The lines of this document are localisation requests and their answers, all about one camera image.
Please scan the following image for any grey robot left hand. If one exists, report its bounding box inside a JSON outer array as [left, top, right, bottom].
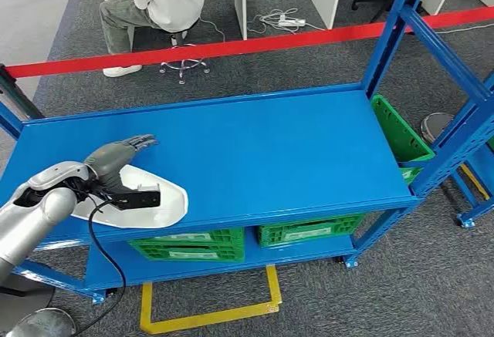
[[84, 134, 159, 196]]

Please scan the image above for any white curved plastic part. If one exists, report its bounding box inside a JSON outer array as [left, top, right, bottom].
[[71, 164, 190, 230]]

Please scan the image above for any chrome base stool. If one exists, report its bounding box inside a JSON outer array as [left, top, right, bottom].
[[159, 18, 211, 86]]

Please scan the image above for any red barrier tape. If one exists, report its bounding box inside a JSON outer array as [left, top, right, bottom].
[[5, 6, 494, 79]]

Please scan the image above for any white power strip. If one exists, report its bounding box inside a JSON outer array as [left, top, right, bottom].
[[277, 13, 307, 29]]

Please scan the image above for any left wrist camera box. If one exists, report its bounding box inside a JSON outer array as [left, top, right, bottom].
[[111, 184, 162, 211]]

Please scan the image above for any dark barrier post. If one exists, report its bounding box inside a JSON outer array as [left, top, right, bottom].
[[0, 63, 45, 122]]

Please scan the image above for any chrome round post base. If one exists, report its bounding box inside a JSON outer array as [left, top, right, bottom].
[[419, 112, 457, 147], [6, 307, 77, 337]]

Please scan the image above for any tangled white cable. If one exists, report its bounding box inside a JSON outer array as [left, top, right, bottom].
[[245, 7, 327, 35]]

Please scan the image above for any long white floor cable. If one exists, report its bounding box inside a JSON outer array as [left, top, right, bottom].
[[435, 22, 494, 35]]

